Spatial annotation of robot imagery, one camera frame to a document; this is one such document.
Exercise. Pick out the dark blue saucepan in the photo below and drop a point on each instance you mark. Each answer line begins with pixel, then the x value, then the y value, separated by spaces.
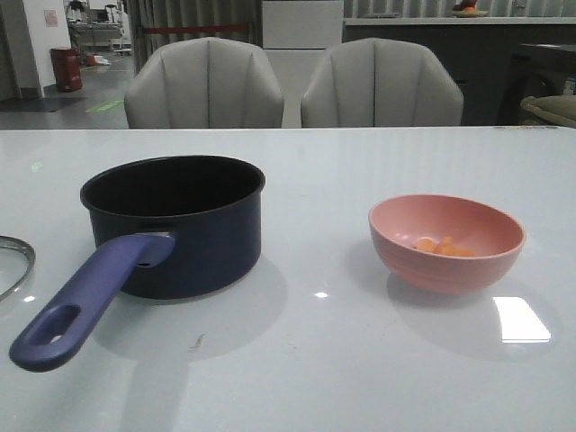
pixel 164 228

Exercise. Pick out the pink bowl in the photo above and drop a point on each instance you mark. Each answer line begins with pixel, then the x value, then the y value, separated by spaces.
pixel 494 236

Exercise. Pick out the red trash bin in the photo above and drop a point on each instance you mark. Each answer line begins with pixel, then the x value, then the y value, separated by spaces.
pixel 66 69

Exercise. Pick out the beige cushion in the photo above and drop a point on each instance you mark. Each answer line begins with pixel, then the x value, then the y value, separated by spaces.
pixel 558 110

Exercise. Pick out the red barrier belt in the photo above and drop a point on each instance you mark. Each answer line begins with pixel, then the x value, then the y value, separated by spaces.
pixel 237 27

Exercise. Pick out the right beige chair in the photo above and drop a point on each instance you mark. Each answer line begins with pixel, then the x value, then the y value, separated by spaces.
pixel 380 83

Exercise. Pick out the glass lid blue knob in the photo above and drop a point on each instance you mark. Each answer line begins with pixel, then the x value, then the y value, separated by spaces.
pixel 17 261

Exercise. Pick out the grey curtain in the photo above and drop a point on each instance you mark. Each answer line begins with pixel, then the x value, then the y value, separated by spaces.
pixel 181 13

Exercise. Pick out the left beige chair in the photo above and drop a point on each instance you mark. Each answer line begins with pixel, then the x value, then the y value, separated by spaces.
pixel 206 83

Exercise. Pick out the white cabinet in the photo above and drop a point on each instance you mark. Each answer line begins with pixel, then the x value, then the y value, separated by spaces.
pixel 295 33

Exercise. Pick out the fruit plate on counter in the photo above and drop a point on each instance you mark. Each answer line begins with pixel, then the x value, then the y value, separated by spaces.
pixel 467 9

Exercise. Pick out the beige chair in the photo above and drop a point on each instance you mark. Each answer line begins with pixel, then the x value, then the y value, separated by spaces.
pixel 206 83
pixel 380 83

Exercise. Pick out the dark kitchen counter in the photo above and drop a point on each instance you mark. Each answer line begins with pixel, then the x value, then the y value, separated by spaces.
pixel 488 57

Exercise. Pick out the orange ham slices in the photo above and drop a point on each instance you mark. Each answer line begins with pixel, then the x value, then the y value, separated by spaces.
pixel 445 247

